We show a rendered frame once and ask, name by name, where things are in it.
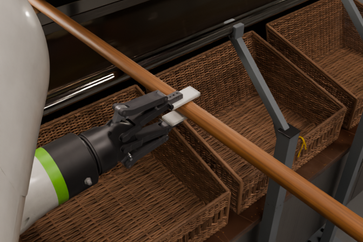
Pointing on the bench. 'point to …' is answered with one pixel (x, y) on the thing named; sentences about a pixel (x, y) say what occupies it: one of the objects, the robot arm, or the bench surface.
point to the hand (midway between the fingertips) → (181, 105)
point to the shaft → (213, 126)
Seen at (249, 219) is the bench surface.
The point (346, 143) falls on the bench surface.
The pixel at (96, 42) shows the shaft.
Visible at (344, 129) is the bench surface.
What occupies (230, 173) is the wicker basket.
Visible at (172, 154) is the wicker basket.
